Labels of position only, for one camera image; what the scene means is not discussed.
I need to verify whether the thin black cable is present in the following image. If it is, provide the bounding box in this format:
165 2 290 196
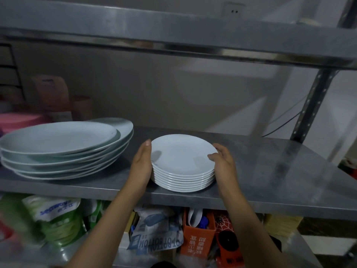
261 110 303 138

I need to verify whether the green white refill pouch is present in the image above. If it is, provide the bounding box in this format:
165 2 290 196
22 195 86 248

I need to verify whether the pink lidded jar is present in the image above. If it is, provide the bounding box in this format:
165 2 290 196
0 113 48 134

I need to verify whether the orange black web print gadget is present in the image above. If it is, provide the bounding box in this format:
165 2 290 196
214 210 246 268

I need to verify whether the pink tube white cap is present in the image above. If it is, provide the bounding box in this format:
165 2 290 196
32 75 73 123

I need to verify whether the pink cup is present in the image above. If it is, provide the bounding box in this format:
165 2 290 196
72 96 94 120

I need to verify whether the person's right hand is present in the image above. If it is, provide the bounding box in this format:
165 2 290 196
207 143 240 197

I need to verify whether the grey blue printed bag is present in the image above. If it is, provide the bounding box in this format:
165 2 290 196
127 206 184 256

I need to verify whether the yellow packet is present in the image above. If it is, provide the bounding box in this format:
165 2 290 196
263 213 304 237

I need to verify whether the person's left hand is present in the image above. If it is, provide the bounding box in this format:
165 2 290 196
127 138 153 194

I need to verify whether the orange paper bag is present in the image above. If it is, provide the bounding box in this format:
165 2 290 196
180 208 217 256

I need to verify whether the white wall socket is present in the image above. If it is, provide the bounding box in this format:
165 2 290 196
222 2 247 17

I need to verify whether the white cord bundle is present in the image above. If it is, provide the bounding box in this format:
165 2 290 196
290 18 323 26

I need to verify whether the stack of large white plates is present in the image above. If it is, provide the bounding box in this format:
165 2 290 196
0 117 134 181

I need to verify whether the person's left forearm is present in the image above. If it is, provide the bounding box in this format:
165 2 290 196
65 184 145 268

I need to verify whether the person's right forearm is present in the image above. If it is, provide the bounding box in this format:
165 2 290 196
220 184 293 268

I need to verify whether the grey metal shelf rack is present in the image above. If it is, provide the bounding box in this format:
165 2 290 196
0 0 357 268

